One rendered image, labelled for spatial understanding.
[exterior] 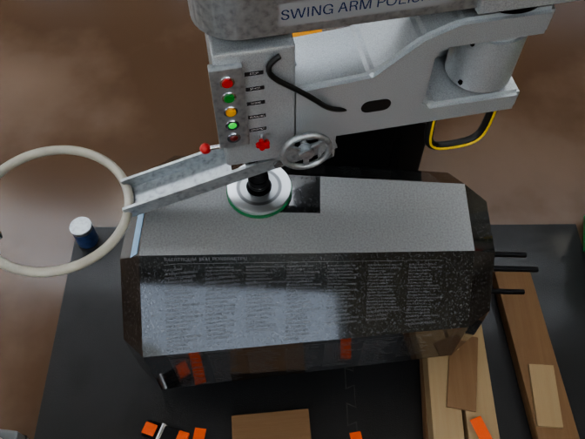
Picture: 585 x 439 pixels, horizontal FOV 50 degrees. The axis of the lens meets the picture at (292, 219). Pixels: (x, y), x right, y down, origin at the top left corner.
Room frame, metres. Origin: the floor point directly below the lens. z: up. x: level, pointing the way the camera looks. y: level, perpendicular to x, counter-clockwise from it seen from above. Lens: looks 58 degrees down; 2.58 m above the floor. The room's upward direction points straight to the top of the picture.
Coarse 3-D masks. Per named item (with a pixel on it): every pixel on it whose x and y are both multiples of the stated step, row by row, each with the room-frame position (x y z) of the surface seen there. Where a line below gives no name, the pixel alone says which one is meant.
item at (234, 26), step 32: (192, 0) 1.14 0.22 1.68; (224, 0) 1.09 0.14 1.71; (256, 0) 1.10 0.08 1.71; (288, 0) 1.11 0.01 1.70; (320, 0) 1.13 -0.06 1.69; (352, 0) 1.14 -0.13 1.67; (384, 0) 1.16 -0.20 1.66; (416, 0) 1.17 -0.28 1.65; (448, 0) 1.19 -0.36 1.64; (480, 0) 1.20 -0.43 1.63; (512, 0) 1.20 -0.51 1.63; (544, 0) 1.22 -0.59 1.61; (576, 0) 1.24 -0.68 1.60; (224, 32) 1.09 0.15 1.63; (256, 32) 1.10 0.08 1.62; (288, 32) 1.11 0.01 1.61
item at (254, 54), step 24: (216, 48) 1.10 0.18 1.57; (240, 48) 1.10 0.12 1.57; (264, 48) 1.11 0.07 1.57; (288, 48) 1.11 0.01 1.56; (264, 72) 1.10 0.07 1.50; (288, 72) 1.11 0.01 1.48; (264, 96) 1.10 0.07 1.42; (288, 96) 1.11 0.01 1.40; (264, 120) 1.10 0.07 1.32; (288, 120) 1.11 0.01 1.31
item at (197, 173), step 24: (312, 144) 1.18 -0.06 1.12; (336, 144) 1.20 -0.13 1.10; (168, 168) 1.20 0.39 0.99; (192, 168) 1.21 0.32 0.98; (216, 168) 1.19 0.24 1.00; (240, 168) 1.14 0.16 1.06; (264, 168) 1.15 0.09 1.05; (144, 192) 1.14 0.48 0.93; (168, 192) 1.10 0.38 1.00; (192, 192) 1.10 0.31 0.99
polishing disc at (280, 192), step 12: (276, 168) 1.28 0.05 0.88; (240, 180) 1.23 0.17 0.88; (276, 180) 1.23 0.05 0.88; (288, 180) 1.23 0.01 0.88; (228, 192) 1.18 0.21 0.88; (240, 192) 1.18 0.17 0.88; (276, 192) 1.18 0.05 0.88; (288, 192) 1.18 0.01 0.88; (240, 204) 1.13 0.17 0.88; (252, 204) 1.13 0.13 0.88; (264, 204) 1.13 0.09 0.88; (276, 204) 1.13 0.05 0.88
